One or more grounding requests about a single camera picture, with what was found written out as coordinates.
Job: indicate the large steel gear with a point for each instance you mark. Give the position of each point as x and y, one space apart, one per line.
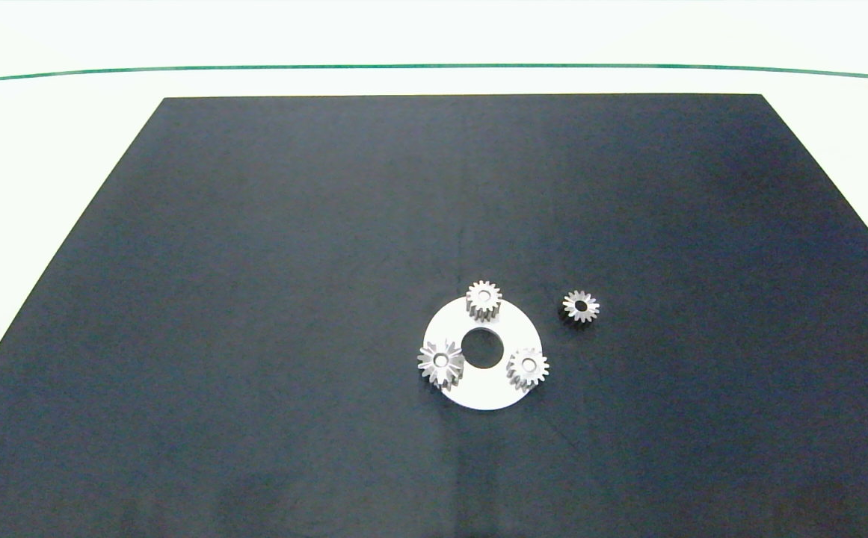
429 362

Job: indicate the small steel gear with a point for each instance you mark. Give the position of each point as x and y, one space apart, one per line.
518 366
473 297
590 307

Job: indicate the round white plate with pins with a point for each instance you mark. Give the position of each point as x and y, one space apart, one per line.
486 390

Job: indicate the dark rectangular mat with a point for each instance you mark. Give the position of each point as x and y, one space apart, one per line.
254 224

